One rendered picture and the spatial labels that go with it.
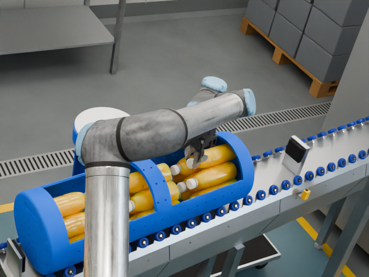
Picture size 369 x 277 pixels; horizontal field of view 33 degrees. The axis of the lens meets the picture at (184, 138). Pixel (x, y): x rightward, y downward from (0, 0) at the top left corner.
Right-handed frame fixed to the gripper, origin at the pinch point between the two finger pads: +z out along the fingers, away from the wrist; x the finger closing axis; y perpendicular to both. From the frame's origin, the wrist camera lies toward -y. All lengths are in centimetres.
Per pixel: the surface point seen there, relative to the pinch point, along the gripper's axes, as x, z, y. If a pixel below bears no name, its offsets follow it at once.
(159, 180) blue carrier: -7.8, -5.0, -20.6
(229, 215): -12.5, 23.7, 17.4
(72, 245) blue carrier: -15, 4, -58
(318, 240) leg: 6, 109, 132
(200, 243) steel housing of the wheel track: -14.7, 30.9, 2.0
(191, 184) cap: -7.2, 3.7, -3.7
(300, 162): -6, 16, 63
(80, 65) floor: 240, 116, 98
